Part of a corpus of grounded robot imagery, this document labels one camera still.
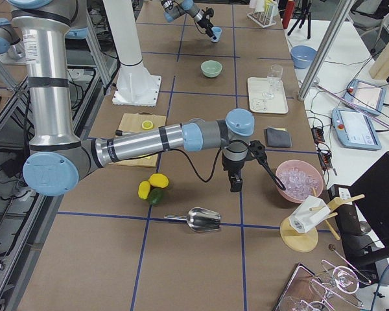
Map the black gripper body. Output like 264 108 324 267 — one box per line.
222 139 266 181
194 8 214 32

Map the light blue plastic cup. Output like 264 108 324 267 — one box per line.
211 27 222 43

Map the green ceramic bowl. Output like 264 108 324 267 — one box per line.
200 60 223 78

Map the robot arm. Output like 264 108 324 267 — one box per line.
160 0 217 39
10 1 268 196

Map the pink bowl of ice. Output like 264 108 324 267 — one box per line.
276 160 324 203

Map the metal ice scoop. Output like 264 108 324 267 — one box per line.
164 207 221 233

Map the blue bowl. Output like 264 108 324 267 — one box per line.
290 45 317 69

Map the grey folded cloth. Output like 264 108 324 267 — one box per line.
264 127 292 148

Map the cream bear tray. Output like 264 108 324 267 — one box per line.
247 77 289 115

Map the white paper carton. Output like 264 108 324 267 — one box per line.
289 196 331 233

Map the clear wine glass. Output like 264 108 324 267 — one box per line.
263 64 283 100

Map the yellow lemon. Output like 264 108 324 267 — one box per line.
137 181 151 200
148 173 169 189

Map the green lime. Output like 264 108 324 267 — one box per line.
147 188 165 205

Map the red bottle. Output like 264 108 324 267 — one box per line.
282 0 295 29

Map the wooden cup stand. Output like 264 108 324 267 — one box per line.
280 194 365 253

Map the lemon half slice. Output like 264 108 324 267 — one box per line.
141 120 154 130

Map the black tripod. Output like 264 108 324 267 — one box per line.
287 0 312 40

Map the near teach pendant tablet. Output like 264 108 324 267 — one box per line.
331 108 382 151

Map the teach pendant tablet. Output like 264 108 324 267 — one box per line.
331 108 382 151
343 79 386 116

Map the wooden cutting board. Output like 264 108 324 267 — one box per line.
113 113 167 168

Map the black laptop monitor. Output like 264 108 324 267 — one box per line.
336 152 389 268

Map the far teach pendant tablet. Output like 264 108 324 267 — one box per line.
343 79 386 116

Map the glass rack with glasses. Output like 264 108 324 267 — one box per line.
273 259 372 310

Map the white wire cup rack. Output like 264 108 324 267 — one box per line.
247 0 278 28

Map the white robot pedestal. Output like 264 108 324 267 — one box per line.
103 0 161 107

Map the aluminium frame post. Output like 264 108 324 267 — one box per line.
298 0 355 101

